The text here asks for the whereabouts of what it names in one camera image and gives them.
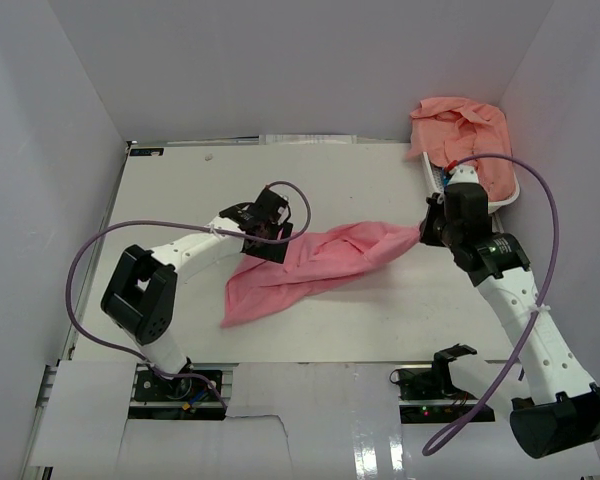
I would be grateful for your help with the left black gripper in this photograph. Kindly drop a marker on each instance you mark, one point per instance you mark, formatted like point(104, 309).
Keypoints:
point(274, 252)

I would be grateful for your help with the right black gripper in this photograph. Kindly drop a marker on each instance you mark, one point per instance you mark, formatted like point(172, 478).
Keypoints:
point(436, 205)

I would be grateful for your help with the pink t shirt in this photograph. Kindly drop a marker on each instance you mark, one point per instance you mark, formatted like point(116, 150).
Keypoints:
point(314, 263)

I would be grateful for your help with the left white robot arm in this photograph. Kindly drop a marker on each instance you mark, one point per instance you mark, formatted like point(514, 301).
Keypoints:
point(140, 296)

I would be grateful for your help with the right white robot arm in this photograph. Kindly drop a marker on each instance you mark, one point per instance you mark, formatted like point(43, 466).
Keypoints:
point(563, 410)

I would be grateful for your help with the blue cloth in basket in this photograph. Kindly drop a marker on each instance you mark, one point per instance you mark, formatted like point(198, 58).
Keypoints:
point(446, 176)

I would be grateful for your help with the white plastic basket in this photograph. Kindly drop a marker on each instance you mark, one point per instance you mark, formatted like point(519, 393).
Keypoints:
point(436, 180)

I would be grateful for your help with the salmon orange t shirt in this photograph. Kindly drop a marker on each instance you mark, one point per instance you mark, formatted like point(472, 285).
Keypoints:
point(453, 128)

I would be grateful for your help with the black label sticker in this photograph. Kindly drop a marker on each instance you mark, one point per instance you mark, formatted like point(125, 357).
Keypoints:
point(146, 152)

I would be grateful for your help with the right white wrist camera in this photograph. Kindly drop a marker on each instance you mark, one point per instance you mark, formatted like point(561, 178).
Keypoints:
point(463, 173)

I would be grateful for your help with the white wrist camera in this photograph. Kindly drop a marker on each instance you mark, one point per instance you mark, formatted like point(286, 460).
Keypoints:
point(463, 173)
point(282, 210)

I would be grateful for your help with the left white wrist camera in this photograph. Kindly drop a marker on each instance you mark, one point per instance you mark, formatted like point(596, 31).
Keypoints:
point(282, 210)

